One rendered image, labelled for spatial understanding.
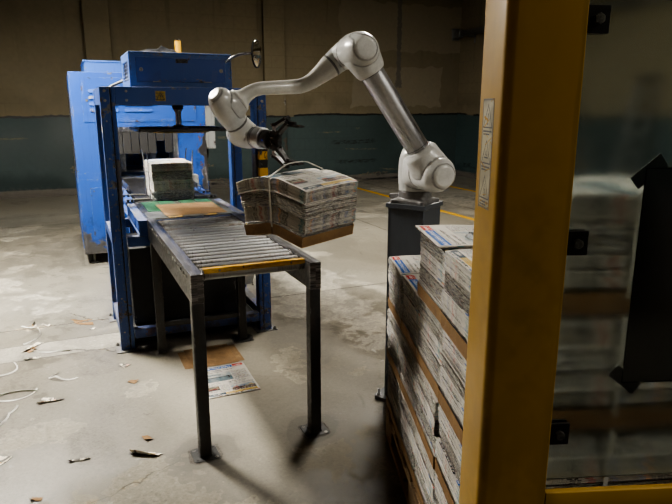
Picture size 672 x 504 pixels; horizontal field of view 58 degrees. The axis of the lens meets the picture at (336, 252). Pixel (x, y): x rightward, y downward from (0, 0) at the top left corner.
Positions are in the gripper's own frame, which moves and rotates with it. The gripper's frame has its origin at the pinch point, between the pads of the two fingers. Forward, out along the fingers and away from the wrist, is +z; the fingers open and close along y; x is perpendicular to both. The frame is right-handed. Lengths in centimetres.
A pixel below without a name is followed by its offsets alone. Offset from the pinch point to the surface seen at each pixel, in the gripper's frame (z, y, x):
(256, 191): -8.5, 18.1, 14.7
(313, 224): 18.5, 26.7, 10.3
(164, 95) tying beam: -142, -9, -31
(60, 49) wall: -846, -34, -294
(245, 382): -55, 134, -17
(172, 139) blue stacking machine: -336, 45, -161
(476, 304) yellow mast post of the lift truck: 135, -2, 101
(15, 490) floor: -49, 131, 102
